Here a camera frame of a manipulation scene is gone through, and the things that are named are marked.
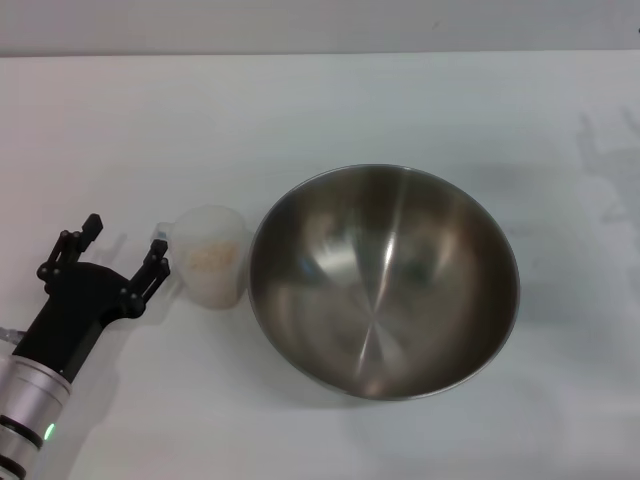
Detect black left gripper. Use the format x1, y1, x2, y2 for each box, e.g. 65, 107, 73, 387
11, 213, 173, 385

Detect rice grains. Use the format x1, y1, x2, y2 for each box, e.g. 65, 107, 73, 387
188, 241, 240, 302

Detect clear plastic measuring cup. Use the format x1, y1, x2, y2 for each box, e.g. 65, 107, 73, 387
152, 205, 251, 309

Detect stainless steel bowl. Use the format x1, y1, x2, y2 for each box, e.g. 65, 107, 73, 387
248, 163, 522, 402

